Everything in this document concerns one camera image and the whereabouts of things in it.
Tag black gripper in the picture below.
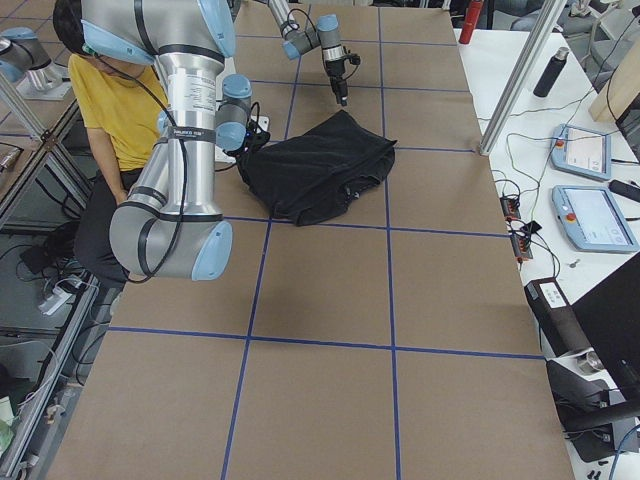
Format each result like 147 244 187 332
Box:
323 57 348 105
234 127 270 160

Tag black printed t-shirt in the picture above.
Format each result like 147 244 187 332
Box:
238 110 396 226

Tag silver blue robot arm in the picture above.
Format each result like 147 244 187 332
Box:
82 1 252 281
266 0 360 106

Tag person in yellow shirt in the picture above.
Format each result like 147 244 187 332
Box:
52 1 167 289

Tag red bottle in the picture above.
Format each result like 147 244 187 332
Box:
458 0 484 45

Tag black water bottle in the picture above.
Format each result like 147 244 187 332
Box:
533 47 570 98

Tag far teach pendant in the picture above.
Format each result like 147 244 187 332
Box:
551 124 612 181

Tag teach pendant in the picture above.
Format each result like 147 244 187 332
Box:
551 124 612 181
551 185 639 253

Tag near teach pendant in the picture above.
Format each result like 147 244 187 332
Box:
551 185 639 253

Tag black box with label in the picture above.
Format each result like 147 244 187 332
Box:
524 277 591 356

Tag black monitor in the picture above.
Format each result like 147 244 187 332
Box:
573 255 639 399

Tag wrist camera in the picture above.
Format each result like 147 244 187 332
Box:
344 48 361 67

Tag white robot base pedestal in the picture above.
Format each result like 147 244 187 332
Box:
214 57 271 164

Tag aluminium frame post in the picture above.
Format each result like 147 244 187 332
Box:
479 0 566 156

